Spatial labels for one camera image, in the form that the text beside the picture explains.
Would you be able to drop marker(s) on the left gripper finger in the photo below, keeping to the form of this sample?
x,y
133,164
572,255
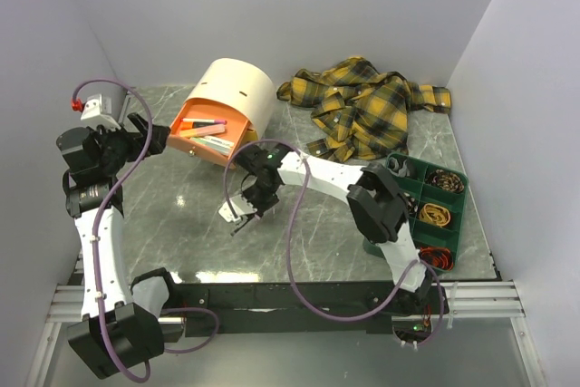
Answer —
x,y
140,125
158,141

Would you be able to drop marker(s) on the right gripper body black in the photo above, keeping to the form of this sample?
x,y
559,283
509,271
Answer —
x,y
260,193

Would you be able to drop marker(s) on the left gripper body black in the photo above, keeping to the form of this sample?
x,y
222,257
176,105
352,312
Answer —
x,y
117,146

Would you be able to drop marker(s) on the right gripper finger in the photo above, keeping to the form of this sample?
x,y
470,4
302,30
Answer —
x,y
263,205
249,212

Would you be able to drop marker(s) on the black thin pen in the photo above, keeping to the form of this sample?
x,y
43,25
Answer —
x,y
243,223

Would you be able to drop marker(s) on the pink top drawer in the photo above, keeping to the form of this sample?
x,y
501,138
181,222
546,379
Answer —
x,y
236,126

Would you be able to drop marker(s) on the green highlighter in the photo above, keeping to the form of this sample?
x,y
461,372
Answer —
x,y
214,142

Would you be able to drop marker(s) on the orange pink highlighter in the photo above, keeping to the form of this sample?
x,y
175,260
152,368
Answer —
x,y
203,131

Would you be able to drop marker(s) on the yellow drawer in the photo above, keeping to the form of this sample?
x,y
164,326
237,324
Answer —
x,y
250,135

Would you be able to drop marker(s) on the white pen pink cap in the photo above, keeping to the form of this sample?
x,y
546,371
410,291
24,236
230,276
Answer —
x,y
215,121

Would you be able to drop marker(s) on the cream round drawer organizer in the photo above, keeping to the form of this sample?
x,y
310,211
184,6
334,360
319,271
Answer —
x,y
236,85

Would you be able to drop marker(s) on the orange black highlighter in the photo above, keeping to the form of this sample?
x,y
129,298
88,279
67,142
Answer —
x,y
194,125

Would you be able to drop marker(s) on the white pen orange cap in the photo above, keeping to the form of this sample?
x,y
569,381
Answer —
x,y
222,150

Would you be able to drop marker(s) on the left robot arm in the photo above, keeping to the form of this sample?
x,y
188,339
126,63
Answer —
x,y
119,326

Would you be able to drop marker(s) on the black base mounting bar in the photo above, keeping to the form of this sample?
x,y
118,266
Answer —
x,y
245,308

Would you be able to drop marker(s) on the yellow plaid shirt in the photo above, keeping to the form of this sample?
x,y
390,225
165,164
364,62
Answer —
x,y
363,113

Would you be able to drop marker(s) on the grey hair band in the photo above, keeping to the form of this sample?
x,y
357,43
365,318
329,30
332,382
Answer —
x,y
400,167

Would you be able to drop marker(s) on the dark patterned hair band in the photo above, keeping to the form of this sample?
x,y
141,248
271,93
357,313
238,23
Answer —
x,y
412,204

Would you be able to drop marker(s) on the tan hair band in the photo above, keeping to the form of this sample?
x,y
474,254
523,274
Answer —
x,y
435,215

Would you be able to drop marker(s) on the green compartment tray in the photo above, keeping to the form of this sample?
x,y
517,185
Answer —
x,y
436,200

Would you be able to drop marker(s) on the dark floral hair band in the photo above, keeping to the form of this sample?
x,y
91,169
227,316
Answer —
x,y
446,180

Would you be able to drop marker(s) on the orange black hair band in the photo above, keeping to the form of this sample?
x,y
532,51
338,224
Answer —
x,y
437,257

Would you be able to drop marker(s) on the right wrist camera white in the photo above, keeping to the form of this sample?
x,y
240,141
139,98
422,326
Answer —
x,y
231,208

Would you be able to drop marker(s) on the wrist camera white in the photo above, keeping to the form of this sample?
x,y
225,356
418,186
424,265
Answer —
x,y
99,111
231,208

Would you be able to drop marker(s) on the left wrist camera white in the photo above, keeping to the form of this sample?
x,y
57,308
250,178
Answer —
x,y
99,111

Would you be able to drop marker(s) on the aluminium rail frame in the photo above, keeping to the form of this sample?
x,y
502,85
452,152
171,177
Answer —
x,y
171,219

